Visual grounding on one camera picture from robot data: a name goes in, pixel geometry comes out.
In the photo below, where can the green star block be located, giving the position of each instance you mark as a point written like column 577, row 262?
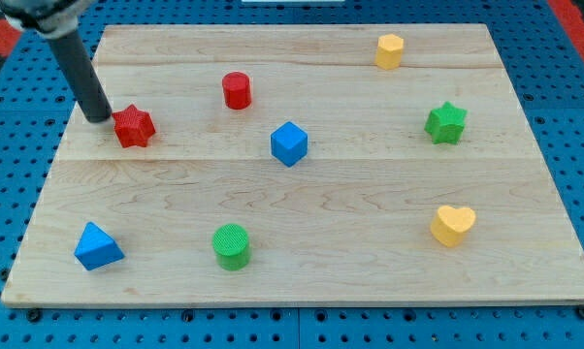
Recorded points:
column 446, row 124

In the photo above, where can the red star block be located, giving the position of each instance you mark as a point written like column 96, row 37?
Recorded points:
column 133, row 127

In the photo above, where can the blue triangle block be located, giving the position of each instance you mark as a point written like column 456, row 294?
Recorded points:
column 96, row 248

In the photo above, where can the blue cube block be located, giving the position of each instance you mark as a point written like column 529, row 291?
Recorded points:
column 289, row 143

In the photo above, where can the wooden board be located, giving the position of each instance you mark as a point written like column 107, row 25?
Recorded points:
column 346, row 226

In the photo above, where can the green cylinder block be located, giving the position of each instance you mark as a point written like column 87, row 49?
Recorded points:
column 231, row 246

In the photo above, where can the red cylinder block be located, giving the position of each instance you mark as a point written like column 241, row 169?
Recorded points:
column 236, row 90

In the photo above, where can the yellow hexagon block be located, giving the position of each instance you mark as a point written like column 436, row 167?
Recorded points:
column 389, row 51

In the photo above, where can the yellow heart block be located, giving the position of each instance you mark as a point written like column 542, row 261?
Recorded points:
column 451, row 225

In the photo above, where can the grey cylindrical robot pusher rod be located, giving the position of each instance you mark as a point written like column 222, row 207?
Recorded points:
column 75, row 64

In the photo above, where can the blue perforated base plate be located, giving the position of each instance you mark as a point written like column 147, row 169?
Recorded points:
column 541, row 44

